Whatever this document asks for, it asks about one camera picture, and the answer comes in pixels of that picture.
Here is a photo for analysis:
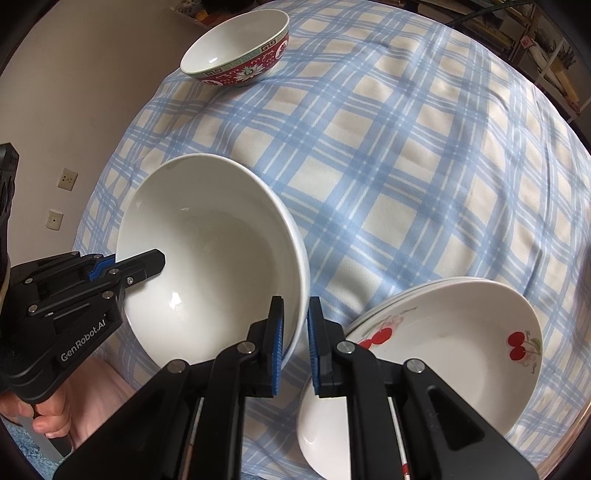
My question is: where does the red patterned bowl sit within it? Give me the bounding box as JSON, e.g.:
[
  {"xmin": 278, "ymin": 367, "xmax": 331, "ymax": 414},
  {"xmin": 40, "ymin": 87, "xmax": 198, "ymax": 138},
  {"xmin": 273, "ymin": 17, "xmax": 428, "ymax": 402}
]
[{"xmin": 180, "ymin": 8, "xmax": 291, "ymax": 88}]

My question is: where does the printed plastic floor bag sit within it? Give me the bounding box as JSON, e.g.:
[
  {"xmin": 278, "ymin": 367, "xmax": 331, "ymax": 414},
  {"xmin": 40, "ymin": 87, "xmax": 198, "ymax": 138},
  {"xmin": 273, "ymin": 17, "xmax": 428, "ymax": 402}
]
[{"xmin": 178, "ymin": 0, "xmax": 218, "ymax": 28}]

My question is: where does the blue fuzzy cloth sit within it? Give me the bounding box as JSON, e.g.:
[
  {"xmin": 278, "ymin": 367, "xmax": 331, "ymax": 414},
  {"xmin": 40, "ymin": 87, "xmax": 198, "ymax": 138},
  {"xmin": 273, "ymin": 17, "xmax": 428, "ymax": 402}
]
[{"xmin": 4, "ymin": 422, "xmax": 61, "ymax": 467}]

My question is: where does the white cherry plate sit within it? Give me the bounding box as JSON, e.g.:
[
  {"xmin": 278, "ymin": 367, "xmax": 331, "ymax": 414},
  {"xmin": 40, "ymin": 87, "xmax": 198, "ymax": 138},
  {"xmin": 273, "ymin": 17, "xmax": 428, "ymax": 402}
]
[
  {"xmin": 344, "ymin": 277, "xmax": 462, "ymax": 330},
  {"xmin": 344, "ymin": 276, "xmax": 462, "ymax": 329},
  {"xmin": 295, "ymin": 278, "xmax": 544, "ymax": 480}
]

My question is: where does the person's left hand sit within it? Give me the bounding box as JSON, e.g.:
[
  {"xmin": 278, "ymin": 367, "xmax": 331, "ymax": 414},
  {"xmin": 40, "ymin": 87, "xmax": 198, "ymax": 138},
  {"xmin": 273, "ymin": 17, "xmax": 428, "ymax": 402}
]
[{"xmin": 0, "ymin": 385, "xmax": 75, "ymax": 439}]

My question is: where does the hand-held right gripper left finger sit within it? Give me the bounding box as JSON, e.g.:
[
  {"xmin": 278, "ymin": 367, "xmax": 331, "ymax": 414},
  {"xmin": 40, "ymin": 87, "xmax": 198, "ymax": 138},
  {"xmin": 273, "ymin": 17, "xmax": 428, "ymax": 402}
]
[{"xmin": 53, "ymin": 295, "xmax": 284, "ymax": 480}]

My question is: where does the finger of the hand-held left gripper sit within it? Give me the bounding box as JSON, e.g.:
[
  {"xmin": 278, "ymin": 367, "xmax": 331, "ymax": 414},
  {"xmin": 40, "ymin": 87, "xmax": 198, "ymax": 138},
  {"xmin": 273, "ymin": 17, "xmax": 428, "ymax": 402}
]
[
  {"xmin": 11, "ymin": 251, "xmax": 117, "ymax": 289},
  {"xmin": 28, "ymin": 249, "xmax": 166, "ymax": 319}
]

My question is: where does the pink cloth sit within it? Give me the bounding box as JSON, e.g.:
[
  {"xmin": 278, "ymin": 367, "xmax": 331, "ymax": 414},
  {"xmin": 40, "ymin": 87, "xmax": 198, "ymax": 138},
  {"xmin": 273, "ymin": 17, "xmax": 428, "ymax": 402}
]
[{"xmin": 69, "ymin": 357, "xmax": 139, "ymax": 448}]

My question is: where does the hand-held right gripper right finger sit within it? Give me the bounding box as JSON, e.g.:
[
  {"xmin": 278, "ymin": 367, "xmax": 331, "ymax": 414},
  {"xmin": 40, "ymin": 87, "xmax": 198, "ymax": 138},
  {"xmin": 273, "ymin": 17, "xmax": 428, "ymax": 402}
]
[{"xmin": 307, "ymin": 296, "xmax": 539, "ymax": 480}]

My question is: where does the plain white bowl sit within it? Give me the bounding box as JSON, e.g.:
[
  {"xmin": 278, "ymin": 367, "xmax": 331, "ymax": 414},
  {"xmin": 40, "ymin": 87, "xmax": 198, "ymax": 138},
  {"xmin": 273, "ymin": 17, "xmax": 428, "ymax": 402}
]
[{"xmin": 115, "ymin": 154, "xmax": 310, "ymax": 374}]

